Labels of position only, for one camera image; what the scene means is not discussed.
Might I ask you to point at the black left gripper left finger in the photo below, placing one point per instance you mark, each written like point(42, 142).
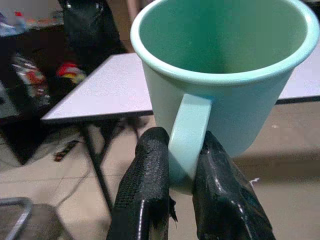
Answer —
point(145, 190)

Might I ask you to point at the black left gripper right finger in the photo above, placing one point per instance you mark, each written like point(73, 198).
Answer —
point(220, 195)

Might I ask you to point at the mint green mug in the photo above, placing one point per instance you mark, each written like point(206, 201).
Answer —
point(225, 112)

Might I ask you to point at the black table leg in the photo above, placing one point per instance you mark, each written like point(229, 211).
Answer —
point(97, 165)

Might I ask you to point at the dark power strip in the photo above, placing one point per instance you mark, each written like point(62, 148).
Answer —
point(66, 150)

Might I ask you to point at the red yellow toy pile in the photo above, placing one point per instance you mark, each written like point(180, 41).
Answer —
point(67, 70)

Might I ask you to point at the large black cabinet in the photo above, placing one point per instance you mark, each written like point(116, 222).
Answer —
point(37, 50)

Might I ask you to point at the red capped bottle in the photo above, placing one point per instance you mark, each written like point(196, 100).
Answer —
point(20, 22)

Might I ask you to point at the metal frame woven chair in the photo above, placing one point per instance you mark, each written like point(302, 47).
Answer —
point(25, 207)

